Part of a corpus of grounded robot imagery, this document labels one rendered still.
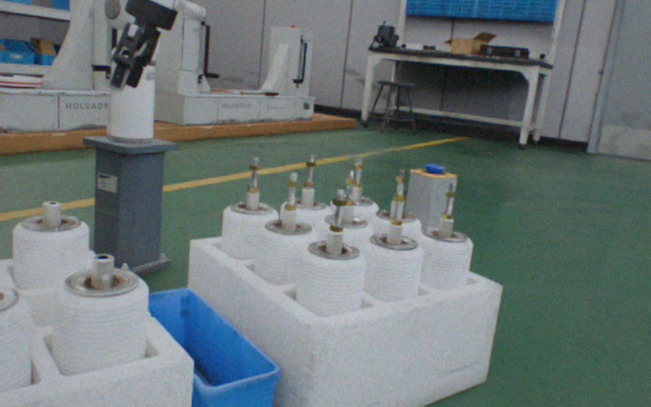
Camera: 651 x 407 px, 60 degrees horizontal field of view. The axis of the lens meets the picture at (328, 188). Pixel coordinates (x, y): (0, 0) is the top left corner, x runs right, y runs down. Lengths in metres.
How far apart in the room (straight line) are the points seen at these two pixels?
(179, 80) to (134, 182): 2.34
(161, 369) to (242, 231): 0.37
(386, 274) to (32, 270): 0.49
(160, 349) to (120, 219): 0.68
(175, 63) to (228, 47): 4.00
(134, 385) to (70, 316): 0.10
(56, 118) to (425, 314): 2.42
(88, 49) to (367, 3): 3.90
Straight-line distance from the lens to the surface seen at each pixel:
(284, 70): 4.64
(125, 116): 1.31
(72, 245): 0.85
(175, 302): 0.99
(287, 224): 0.89
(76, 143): 3.01
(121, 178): 1.31
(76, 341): 0.65
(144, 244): 1.36
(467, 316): 0.96
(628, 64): 5.82
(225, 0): 7.69
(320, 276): 0.78
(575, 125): 5.85
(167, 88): 3.68
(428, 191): 1.17
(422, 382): 0.94
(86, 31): 3.30
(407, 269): 0.86
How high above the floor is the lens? 0.50
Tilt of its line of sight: 12 degrees down
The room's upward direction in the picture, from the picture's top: 6 degrees clockwise
